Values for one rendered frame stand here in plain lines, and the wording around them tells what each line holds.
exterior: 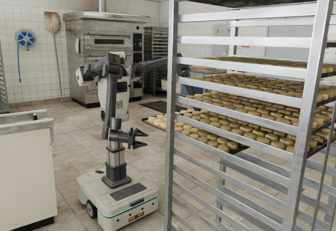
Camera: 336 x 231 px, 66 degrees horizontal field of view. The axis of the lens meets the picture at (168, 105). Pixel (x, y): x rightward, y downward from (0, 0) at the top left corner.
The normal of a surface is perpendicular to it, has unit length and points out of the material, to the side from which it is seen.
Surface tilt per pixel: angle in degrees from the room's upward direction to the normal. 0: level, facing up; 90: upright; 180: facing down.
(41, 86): 90
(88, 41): 90
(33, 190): 90
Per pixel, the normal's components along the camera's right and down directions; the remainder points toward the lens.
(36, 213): 0.55, 0.22
